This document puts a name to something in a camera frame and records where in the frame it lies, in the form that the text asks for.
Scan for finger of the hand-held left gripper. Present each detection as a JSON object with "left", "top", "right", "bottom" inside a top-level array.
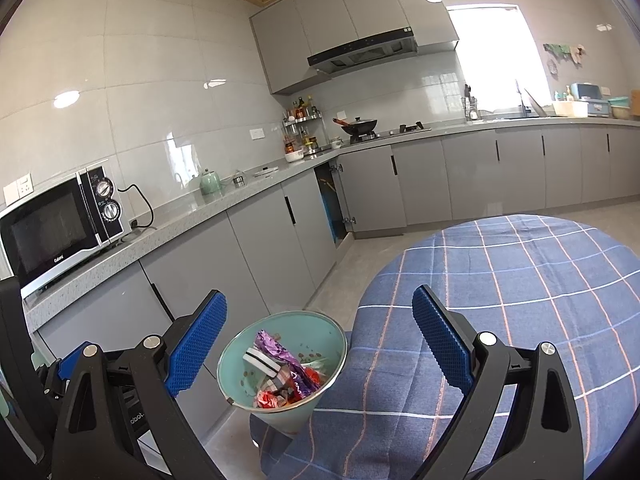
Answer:
[
  {"left": 0, "top": 275, "right": 47, "bottom": 467},
  {"left": 32, "top": 354, "right": 77, "bottom": 411}
]

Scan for black power cable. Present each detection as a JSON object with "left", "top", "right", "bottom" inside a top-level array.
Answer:
[{"left": 116, "top": 183, "right": 157, "bottom": 231}]

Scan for purple foil wrapper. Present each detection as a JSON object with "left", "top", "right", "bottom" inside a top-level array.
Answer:
[{"left": 254, "top": 330, "right": 324, "bottom": 392}]

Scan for gas stove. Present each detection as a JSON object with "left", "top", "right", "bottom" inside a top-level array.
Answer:
[{"left": 345, "top": 122, "right": 434, "bottom": 144}]

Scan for cutting board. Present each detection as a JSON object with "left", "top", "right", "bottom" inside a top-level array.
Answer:
[{"left": 522, "top": 87, "right": 549, "bottom": 119}]

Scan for large white wall socket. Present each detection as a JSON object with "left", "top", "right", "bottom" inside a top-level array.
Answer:
[{"left": 2, "top": 174, "right": 35, "bottom": 206}]

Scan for white basin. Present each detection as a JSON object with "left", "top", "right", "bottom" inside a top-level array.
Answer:
[{"left": 551, "top": 100, "right": 590, "bottom": 119}]

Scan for light blue box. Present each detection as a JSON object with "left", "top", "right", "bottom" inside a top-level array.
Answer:
[{"left": 570, "top": 82, "right": 611, "bottom": 117}]

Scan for teal basin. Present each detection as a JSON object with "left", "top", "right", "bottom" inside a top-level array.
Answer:
[{"left": 607, "top": 96, "right": 632, "bottom": 121}]

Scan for grey upper cabinets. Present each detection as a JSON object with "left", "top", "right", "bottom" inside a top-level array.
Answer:
[{"left": 250, "top": 0, "right": 460, "bottom": 95}]

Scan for window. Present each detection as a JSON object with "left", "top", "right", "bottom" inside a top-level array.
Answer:
[{"left": 445, "top": 5, "right": 554, "bottom": 121}]

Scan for teal metal bin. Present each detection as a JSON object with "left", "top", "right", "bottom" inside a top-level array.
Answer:
[{"left": 216, "top": 310, "right": 348, "bottom": 436}]

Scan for grey base cabinets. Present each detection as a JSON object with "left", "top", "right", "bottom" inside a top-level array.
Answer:
[{"left": 20, "top": 117, "right": 640, "bottom": 361}]

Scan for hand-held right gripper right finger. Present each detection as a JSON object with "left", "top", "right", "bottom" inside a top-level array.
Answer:
[{"left": 411, "top": 284, "right": 587, "bottom": 480}]

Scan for hanging wall cloths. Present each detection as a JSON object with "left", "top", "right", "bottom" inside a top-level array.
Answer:
[{"left": 542, "top": 42, "right": 587, "bottom": 76}]

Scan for black wok with lid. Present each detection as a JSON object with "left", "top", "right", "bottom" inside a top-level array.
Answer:
[{"left": 332, "top": 116, "right": 380, "bottom": 142}]

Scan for steel utensil holder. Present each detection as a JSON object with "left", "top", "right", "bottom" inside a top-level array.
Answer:
[{"left": 462, "top": 84, "right": 481, "bottom": 121}]

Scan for black and silver microwave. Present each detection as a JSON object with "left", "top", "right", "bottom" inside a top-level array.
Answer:
[{"left": 0, "top": 166, "right": 126, "bottom": 301}]

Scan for steel spice rack with bottles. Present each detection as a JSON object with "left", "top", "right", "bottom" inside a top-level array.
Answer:
[{"left": 281, "top": 95, "right": 324, "bottom": 161}]

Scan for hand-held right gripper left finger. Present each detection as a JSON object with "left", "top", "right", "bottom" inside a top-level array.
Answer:
[{"left": 52, "top": 289, "right": 228, "bottom": 480}]

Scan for blue plaid tablecloth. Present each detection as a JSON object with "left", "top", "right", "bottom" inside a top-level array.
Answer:
[{"left": 248, "top": 214, "right": 640, "bottom": 480}]

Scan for plaid cloth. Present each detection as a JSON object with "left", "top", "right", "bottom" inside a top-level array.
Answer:
[{"left": 260, "top": 367, "right": 301, "bottom": 401}]

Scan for range hood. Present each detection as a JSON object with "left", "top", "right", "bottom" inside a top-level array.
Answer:
[{"left": 306, "top": 27, "right": 419, "bottom": 76}]

